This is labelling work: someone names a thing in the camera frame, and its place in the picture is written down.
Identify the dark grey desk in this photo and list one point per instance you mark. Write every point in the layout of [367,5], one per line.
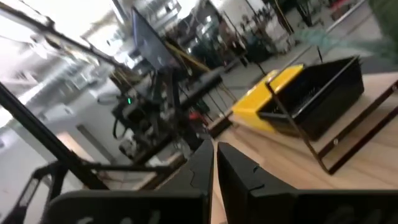
[202,85]

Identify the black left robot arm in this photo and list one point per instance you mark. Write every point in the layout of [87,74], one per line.
[146,118]

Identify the black aluminium rig frame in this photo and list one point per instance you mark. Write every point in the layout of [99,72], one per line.
[46,137]

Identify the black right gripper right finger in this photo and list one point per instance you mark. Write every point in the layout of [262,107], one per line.
[255,202]

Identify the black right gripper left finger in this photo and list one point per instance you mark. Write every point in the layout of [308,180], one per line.
[186,205]

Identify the wooden shelf with black frame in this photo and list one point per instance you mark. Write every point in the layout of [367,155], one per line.
[377,90]

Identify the yellow plastic basket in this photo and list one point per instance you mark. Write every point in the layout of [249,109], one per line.
[253,105]

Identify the computer monitor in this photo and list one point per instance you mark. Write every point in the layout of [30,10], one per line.
[152,43]

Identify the black slotted plastic basket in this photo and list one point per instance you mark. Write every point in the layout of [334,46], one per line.
[326,102]

